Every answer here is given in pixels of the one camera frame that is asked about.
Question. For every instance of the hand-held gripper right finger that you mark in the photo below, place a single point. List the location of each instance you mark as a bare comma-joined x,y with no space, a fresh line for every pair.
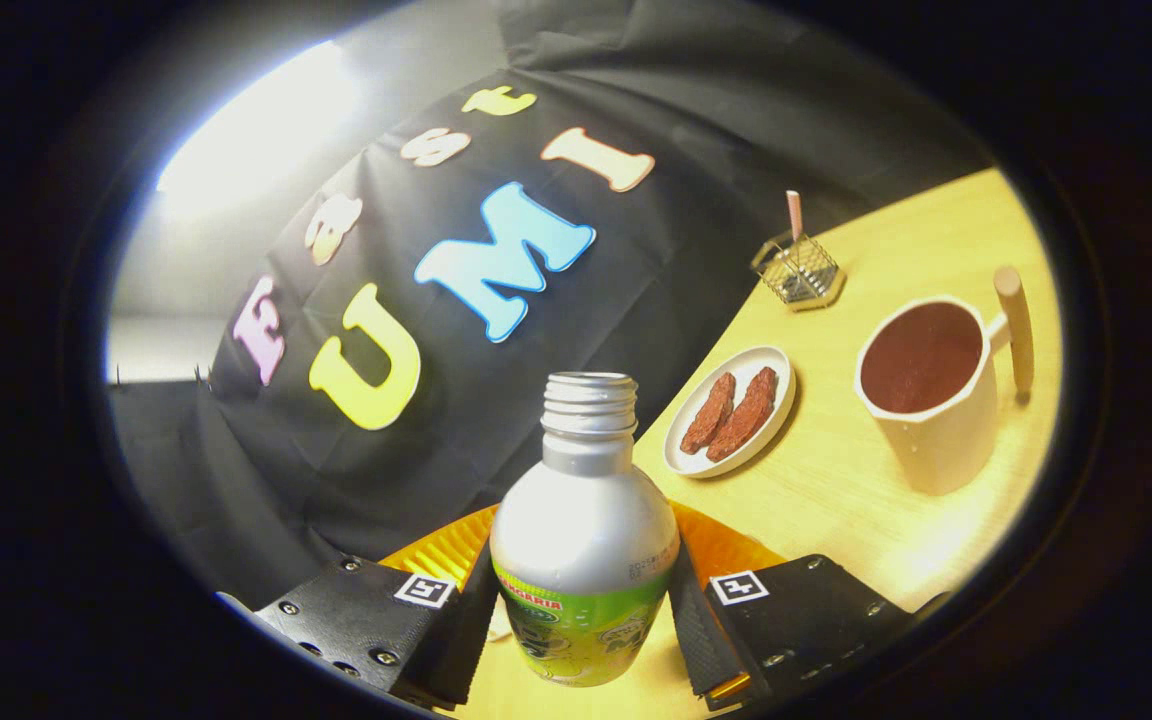
701,630

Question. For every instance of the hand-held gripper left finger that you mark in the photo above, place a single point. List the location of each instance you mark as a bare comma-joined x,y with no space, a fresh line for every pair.
461,640

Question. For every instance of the silver bottle green label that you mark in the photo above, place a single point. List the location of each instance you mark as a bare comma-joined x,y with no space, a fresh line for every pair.
586,520

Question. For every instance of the white oval plate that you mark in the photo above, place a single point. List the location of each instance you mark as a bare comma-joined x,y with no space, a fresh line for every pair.
686,452

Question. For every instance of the wooden table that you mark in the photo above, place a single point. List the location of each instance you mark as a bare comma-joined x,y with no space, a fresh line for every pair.
836,500

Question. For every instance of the red meat slice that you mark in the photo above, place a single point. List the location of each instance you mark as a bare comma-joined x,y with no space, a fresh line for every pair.
708,415
744,415

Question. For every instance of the pink striped straw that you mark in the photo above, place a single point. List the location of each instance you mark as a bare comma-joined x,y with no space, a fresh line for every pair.
794,215

